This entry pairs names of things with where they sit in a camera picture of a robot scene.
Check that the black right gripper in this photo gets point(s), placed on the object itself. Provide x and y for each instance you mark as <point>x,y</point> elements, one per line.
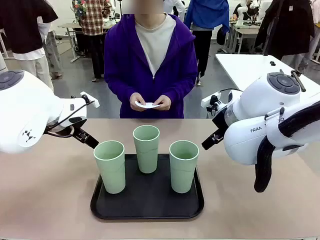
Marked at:
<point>219,132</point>

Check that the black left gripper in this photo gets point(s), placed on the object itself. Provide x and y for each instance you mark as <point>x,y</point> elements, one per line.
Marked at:
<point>78,133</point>

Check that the pale green tall cup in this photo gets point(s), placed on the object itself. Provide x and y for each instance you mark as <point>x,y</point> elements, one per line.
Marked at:
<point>111,172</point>
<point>146,152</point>
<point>183,170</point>

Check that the white paper doily coaster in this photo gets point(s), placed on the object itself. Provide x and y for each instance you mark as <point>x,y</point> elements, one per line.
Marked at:
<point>150,106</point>

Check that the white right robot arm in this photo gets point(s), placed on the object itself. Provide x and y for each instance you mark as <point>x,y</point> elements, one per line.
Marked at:
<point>250,140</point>

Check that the person's right forearm purple sleeve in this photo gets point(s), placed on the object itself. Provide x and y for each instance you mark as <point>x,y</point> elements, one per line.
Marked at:
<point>117,87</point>

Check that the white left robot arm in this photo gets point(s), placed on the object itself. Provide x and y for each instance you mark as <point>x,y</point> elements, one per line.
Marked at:
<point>25,112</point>

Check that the person's left forearm purple sleeve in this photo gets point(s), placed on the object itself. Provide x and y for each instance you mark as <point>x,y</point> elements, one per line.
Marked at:
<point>182,87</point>

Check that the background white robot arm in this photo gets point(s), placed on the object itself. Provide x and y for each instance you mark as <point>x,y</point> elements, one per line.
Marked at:
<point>240,12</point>

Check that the person's left hand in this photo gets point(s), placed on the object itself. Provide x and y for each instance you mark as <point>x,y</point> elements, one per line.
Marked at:
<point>165,102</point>

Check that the person's right hand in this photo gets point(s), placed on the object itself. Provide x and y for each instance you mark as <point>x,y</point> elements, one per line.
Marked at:
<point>135,100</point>

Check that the white side table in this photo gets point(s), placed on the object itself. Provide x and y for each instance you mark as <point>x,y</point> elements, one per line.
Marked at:
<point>240,70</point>

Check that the black plastic tray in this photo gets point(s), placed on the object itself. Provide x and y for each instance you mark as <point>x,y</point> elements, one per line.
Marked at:
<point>150,200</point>

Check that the person in purple hoodie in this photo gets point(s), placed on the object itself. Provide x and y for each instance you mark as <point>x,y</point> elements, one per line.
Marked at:
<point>130,62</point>

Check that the bystander in grey trousers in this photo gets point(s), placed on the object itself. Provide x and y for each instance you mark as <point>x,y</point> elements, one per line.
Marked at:
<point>52,50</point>

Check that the small black clamp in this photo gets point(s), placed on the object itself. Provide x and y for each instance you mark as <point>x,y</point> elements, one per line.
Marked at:
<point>272,63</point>

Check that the background white desk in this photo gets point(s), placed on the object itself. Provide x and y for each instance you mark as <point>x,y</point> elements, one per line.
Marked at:
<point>246,31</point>

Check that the background desk with grey legs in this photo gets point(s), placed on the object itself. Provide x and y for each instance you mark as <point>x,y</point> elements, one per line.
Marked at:
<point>67,25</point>

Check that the white cylindrical air purifier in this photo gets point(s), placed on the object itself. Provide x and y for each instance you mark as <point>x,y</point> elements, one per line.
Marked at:
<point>2,63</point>

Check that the bystander in plaid shirt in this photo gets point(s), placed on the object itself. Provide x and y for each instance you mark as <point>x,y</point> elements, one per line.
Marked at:
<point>95,20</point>

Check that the bystander in blue jacket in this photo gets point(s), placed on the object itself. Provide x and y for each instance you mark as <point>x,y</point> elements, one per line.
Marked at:
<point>207,12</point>

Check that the bystander black top white trousers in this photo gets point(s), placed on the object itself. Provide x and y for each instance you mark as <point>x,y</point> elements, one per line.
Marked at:
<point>22,25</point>

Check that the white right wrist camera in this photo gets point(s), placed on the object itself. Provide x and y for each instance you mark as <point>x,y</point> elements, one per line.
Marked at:
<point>208,98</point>

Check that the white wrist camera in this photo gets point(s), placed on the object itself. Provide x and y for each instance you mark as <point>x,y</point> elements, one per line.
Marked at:
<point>83,95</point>
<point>208,98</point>

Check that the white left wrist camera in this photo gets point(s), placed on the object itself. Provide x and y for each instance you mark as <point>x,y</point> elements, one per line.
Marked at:
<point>83,95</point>

